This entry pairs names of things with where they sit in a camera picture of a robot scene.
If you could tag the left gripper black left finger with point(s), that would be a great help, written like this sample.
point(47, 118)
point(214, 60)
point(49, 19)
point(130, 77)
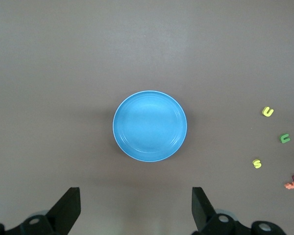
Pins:
point(61, 215)

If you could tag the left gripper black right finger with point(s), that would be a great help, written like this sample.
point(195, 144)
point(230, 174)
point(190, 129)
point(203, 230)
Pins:
point(205, 215)

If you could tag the yellow foam letter s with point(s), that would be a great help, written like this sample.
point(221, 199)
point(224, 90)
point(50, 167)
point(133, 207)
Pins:
point(257, 163)

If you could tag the yellow foam letter u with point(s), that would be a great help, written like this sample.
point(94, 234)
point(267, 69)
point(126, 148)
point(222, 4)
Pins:
point(267, 111)

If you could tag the orange foam letter t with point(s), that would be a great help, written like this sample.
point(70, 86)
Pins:
point(290, 185)

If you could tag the blue plate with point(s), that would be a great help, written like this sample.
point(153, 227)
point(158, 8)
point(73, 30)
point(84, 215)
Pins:
point(149, 126)

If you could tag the green foam letter n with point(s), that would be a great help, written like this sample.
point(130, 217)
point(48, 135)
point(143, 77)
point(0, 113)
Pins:
point(284, 138)

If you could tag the brown table cover sheet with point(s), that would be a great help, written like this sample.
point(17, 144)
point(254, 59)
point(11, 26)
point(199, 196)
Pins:
point(63, 73)

